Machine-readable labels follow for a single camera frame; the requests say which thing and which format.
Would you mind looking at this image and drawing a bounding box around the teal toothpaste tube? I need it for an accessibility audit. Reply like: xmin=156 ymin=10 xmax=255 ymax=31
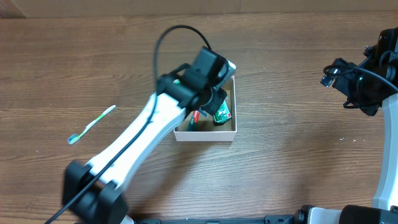
xmin=187 ymin=110 xmax=200 ymax=131

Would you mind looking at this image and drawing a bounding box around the green white toothbrush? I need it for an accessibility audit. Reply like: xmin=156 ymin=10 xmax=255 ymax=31
xmin=67 ymin=105 xmax=116 ymax=145

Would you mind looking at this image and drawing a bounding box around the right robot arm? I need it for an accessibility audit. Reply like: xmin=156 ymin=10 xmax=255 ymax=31
xmin=286 ymin=28 xmax=397 ymax=224

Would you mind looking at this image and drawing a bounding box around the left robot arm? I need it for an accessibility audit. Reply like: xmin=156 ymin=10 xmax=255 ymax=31
xmin=62 ymin=47 xmax=236 ymax=223

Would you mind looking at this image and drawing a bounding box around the open white cardboard box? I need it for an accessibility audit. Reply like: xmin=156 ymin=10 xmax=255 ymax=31
xmin=174 ymin=76 xmax=237 ymax=142

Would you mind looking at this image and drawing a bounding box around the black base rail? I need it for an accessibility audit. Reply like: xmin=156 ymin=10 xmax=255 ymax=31
xmin=134 ymin=215 xmax=294 ymax=224

